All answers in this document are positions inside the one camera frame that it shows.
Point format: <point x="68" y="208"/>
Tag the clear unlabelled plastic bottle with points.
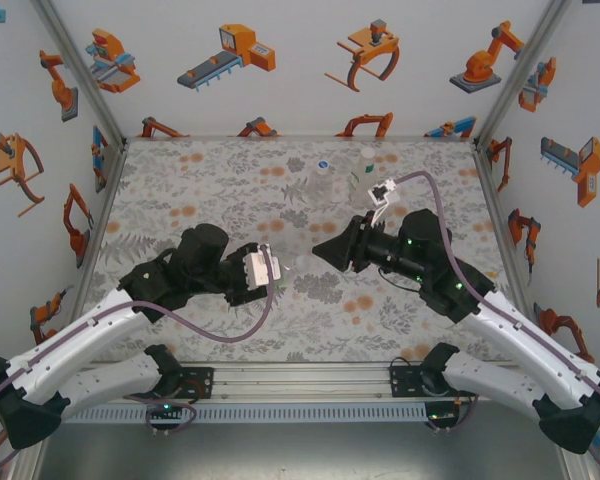
<point x="322" y="190"/>

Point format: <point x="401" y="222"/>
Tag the translucent bottle dark green label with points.
<point x="365" y="182"/>

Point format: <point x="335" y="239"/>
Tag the white bottle cap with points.
<point x="368" y="153"/>

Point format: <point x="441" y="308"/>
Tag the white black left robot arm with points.
<point x="80" y="340"/>

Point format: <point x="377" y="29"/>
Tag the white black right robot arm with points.
<point x="520" y="345"/>

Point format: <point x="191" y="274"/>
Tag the small circuit board green LED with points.
<point x="166" y="407"/>
<point x="437" y="416"/>

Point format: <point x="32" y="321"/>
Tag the aluminium table side rail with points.
<point x="106" y="200"/>
<point x="496" y="200"/>

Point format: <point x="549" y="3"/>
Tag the wide aluminium frame rail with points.
<point x="300" y="382"/>

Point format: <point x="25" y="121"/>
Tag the aluminium frame post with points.
<point x="575" y="470"/>
<point x="522" y="75"/>
<point x="30" y="462"/>
<point x="80" y="75"/>

